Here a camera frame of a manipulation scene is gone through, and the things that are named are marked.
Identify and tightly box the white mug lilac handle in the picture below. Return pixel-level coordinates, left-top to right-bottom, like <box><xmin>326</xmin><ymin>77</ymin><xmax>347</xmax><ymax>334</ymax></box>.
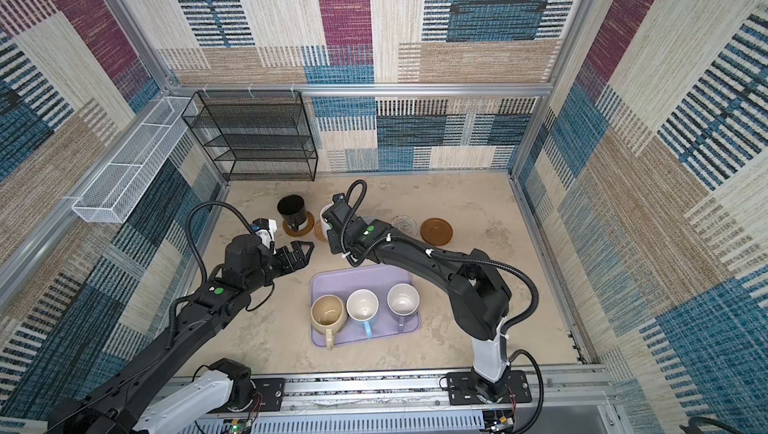
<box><xmin>387</xmin><ymin>283</ymin><xmax>420</xmax><ymax>334</ymax></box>

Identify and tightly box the beige mug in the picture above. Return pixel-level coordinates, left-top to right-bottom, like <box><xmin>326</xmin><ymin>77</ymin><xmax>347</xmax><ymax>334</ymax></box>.
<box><xmin>310</xmin><ymin>295</ymin><xmax>348</xmax><ymax>350</ymax></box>

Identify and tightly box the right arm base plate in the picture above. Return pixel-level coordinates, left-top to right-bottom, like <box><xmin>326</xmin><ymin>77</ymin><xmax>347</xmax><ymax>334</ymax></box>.
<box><xmin>444</xmin><ymin>369</ymin><xmax>532</xmax><ymax>406</ymax></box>

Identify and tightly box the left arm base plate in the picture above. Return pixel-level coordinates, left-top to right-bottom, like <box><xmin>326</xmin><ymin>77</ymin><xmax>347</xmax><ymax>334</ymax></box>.
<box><xmin>224</xmin><ymin>378</ymin><xmax>286</xmax><ymax>416</ymax></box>

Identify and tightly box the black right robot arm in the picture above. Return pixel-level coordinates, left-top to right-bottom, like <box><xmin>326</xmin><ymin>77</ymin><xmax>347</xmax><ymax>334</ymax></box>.
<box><xmin>321</xmin><ymin>179</ymin><xmax>540</xmax><ymax>403</ymax></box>

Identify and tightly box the aluminium front rail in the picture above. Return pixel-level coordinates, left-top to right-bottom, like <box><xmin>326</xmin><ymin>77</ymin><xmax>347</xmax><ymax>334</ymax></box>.
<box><xmin>107</xmin><ymin>364</ymin><xmax>613</xmax><ymax>434</ymax></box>

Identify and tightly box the white wire mesh basket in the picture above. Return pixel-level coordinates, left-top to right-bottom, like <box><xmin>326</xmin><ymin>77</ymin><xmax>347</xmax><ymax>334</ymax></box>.
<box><xmin>72</xmin><ymin>96</ymin><xmax>190</xmax><ymax>224</ymax></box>

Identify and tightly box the black wire mesh shelf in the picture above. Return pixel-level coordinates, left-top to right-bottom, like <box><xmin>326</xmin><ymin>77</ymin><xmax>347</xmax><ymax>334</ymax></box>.
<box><xmin>181</xmin><ymin>90</ymin><xmax>318</xmax><ymax>182</ymax></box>

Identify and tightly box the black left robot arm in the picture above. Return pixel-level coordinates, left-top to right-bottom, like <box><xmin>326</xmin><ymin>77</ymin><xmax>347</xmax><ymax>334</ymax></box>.
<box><xmin>47</xmin><ymin>201</ymin><xmax>314</xmax><ymax>433</ymax></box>

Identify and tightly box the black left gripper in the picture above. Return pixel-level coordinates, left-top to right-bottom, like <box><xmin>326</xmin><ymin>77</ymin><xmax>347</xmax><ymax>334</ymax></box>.
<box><xmin>245</xmin><ymin>239</ymin><xmax>313</xmax><ymax>295</ymax></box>

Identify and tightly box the lilac plastic tray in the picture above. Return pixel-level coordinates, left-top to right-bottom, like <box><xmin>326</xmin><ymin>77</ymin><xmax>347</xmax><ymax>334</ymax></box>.
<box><xmin>310</xmin><ymin>265</ymin><xmax>421</xmax><ymax>340</ymax></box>

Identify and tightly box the rattan woven round coaster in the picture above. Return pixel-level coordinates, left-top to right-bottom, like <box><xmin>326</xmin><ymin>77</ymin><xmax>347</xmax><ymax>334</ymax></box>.
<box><xmin>313</xmin><ymin>221</ymin><xmax>327</xmax><ymax>242</ymax></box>

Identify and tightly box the white speckled mug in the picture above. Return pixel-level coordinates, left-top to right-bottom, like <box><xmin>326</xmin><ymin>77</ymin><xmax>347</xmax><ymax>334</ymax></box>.
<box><xmin>320</xmin><ymin>204</ymin><xmax>333</xmax><ymax>240</ymax></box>

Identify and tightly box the brown wooden coaster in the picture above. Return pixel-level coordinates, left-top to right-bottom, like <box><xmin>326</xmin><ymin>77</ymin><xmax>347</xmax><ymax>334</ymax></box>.
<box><xmin>282</xmin><ymin>212</ymin><xmax>315</xmax><ymax>237</ymax></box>
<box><xmin>420</xmin><ymin>218</ymin><xmax>454</xmax><ymax>246</ymax></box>

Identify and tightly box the white mug blue handle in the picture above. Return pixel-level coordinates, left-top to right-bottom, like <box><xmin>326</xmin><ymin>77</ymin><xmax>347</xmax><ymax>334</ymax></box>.
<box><xmin>346</xmin><ymin>289</ymin><xmax>379</xmax><ymax>339</ymax></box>

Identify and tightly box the black mug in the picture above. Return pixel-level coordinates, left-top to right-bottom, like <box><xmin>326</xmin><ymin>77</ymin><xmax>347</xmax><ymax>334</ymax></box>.
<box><xmin>277</xmin><ymin>194</ymin><xmax>308</xmax><ymax>232</ymax></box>

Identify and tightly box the multicolour woven round coaster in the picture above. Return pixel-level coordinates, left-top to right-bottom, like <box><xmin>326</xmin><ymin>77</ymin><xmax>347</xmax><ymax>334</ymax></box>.
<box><xmin>391</xmin><ymin>215</ymin><xmax>419</xmax><ymax>237</ymax></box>

